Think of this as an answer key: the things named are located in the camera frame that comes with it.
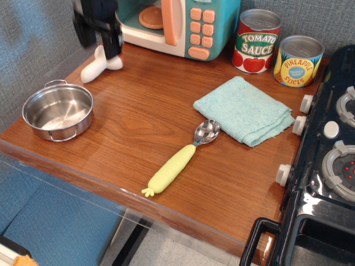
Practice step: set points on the tomato sauce can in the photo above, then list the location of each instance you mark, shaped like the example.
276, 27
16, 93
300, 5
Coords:
257, 35

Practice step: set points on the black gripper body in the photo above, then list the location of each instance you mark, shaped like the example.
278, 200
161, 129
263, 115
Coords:
91, 17

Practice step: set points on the orange fuzzy object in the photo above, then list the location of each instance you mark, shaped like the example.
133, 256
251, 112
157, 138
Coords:
13, 254

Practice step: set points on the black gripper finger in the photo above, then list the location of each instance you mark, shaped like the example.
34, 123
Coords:
111, 41

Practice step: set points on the light blue folded cloth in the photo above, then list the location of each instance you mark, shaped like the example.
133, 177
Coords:
244, 112

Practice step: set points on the black toy stove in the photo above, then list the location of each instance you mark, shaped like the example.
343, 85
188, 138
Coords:
317, 211

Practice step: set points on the pineapple slices can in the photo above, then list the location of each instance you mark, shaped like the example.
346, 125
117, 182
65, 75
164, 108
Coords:
298, 59

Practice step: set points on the teal toy microwave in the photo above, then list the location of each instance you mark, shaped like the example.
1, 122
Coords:
192, 29

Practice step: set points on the small stainless steel pot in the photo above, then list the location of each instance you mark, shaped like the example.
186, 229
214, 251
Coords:
60, 111

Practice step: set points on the spoon with yellow handle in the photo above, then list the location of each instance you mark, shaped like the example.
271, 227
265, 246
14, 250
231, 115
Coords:
206, 132

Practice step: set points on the white mushroom-shaped rattle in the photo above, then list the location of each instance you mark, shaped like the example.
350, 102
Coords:
99, 64

